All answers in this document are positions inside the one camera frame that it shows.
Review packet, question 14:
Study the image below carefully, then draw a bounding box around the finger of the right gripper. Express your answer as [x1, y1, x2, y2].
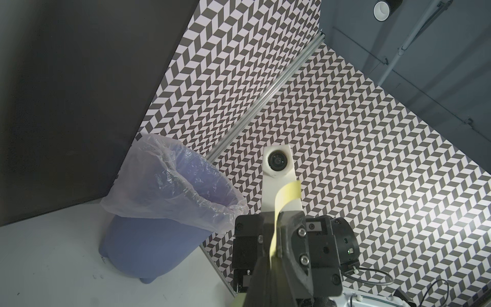
[272, 211, 343, 306]
[232, 212, 276, 306]

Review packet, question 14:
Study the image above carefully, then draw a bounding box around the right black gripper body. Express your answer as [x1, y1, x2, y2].
[232, 212, 360, 298]

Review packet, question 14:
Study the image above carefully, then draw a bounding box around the yellow narrow sticky note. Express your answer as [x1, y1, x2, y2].
[269, 180, 301, 265]

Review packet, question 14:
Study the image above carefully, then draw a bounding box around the black computer monitor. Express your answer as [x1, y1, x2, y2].
[1, 1, 198, 225]

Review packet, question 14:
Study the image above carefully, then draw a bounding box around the blue trash bin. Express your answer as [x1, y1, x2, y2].
[98, 153, 235, 285]

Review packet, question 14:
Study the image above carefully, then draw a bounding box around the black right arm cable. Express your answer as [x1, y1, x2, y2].
[341, 266, 451, 307]

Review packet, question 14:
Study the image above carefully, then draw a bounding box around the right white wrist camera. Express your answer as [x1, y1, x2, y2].
[261, 145, 297, 213]

